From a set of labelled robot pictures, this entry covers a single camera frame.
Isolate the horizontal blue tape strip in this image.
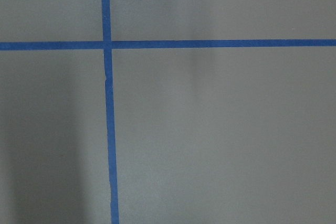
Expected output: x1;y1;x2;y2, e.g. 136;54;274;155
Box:
1;39;335;51

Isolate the vertical blue tape strip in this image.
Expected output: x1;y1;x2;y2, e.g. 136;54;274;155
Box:
101;0;119;223

